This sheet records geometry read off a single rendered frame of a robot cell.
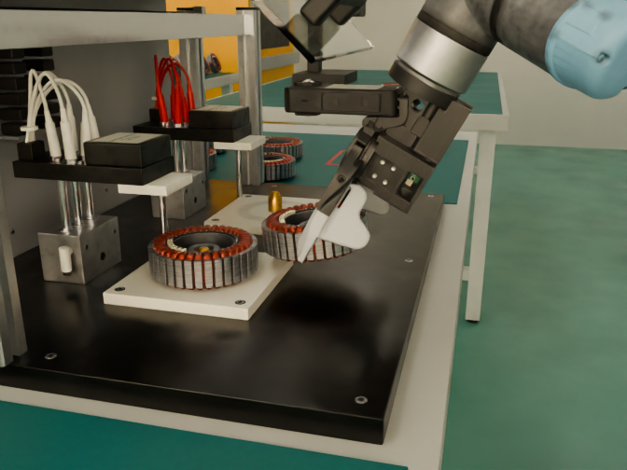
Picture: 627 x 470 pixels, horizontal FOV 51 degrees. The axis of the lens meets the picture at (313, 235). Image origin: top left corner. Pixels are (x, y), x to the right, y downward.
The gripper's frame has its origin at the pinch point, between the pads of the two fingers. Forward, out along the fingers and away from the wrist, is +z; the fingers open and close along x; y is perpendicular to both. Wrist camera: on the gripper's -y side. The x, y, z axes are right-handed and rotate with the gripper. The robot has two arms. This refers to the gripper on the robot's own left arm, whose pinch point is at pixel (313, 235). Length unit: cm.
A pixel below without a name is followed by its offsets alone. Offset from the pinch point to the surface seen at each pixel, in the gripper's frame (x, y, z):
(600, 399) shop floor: 115, 85, 49
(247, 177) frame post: 35.5, -17.8, 13.6
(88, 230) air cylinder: -7.9, -20.1, 9.6
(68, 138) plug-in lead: -8.9, -25.0, 1.0
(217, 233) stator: -2.3, -8.9, 4.8
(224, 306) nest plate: -12.9, -2.7, 5.1
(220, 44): 336, -144, 73
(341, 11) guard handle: -3.6, -7.4, -21.7
